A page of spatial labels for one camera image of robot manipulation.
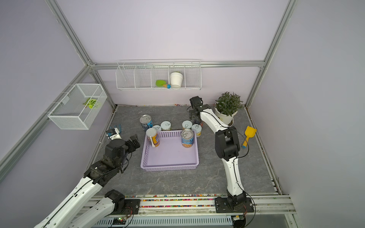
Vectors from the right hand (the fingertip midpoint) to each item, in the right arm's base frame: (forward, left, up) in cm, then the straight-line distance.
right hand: (199, 114), depth 101 cm
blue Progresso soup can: (-6, +37, -1) cm, 38 cm away
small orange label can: (-5, +9, -5) cm, 11 cm away
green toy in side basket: (-8, +64, +20) cm, 67 cm away
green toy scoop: (+16, +27, +15) cm, 35 cm away
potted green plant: (0, -19, +7) cm, 20 cm away
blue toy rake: (-4, +60, -11) cm, 61 cm away
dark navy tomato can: (-4, +1, -4) cm, 6 cm away
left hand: (-27, +39, +12) cm, 49 cm away
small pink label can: (-9, +30, -4) cm, 31 cm away
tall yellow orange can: (-17, +30, +2) cm, 35 cm away
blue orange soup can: (-16, +8, -6) cm, 19 cm away
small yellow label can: (-10, +1, -5) cm, 11 cm away
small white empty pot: (+13, +15, +21) cm, 29 cm away
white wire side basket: (-10, +72, +16) cm, 75 cm away
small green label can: (-6, +24, -6) cm, 25 cm away
